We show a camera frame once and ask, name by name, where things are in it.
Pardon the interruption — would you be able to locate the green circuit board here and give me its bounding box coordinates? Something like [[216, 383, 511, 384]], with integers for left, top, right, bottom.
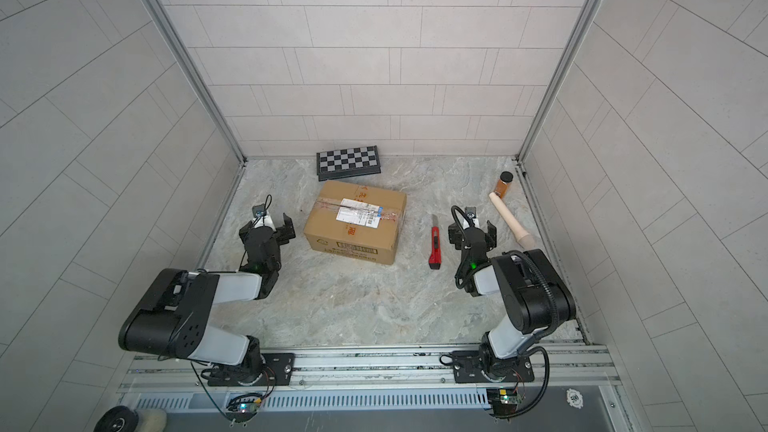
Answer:
[[486, 388, 521, 418], [227, 393, 264, 414]]

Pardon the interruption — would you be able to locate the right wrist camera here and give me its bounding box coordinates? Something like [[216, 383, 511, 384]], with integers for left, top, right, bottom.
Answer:
[[459, 206, 479, 229]]

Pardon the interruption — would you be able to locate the white round sticker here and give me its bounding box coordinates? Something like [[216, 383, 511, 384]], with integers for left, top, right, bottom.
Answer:
[[566, 388, 584, 410]]

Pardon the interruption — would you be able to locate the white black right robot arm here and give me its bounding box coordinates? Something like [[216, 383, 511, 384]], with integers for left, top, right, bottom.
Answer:
[[448, 221, 576, 384]]

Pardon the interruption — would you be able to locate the brown spice jar black lid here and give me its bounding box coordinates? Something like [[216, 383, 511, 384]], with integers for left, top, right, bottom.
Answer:
[[493, 171, 514, 199]]

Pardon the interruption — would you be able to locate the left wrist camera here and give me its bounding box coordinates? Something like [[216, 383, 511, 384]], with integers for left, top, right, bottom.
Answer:
[[251, 203, 276, 231]]

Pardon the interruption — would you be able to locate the red utility knife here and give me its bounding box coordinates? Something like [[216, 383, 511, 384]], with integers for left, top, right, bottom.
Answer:
[[428, 214, 442, 270]]

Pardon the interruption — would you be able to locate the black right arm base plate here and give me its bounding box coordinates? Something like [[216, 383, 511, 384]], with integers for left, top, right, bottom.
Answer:
[[439, 349, 535, 384]]

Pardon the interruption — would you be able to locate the wooden rolling pin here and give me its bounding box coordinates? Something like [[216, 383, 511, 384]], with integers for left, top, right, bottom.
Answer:
[[488, 192, 537, 250]]

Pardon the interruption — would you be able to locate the black corrugated cable conduit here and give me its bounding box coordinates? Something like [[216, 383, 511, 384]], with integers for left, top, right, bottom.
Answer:
[[451, 205, 562, 420]]

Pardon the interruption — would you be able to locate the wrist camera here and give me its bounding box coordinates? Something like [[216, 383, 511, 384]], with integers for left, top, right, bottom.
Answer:
[[251, 203, 276, 231], [459, 206, 479, 229]]

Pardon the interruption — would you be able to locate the left green circuit board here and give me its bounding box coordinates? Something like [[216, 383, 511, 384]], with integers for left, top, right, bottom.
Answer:
[[227, 393, 264, 414]]

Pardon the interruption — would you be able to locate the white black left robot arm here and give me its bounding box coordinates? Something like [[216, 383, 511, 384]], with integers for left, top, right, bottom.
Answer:
[[118, 209, 296, 386]]

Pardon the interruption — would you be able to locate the right green circuit board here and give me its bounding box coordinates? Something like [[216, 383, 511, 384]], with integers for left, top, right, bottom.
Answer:
[[486, 388, 521, 418]]

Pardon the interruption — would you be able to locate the brown cardboard express box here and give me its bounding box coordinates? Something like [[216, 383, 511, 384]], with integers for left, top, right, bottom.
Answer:
[[304, 181, 407, 265]]

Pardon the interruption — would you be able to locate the aluminium mounting rail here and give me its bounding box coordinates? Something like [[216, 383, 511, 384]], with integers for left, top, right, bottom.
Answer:
[[116, 344, 622, 397]]

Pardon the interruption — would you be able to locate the black white chessboard case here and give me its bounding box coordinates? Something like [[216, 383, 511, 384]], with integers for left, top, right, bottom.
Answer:
[[316, 145, 381, 182]]

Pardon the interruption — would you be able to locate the black wheel roller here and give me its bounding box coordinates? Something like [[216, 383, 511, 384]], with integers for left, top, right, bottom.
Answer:
[[93, 405, 140, 432]]

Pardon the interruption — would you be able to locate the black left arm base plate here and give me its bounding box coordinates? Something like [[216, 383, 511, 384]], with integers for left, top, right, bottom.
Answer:
[[200, 353, 296, 387]]

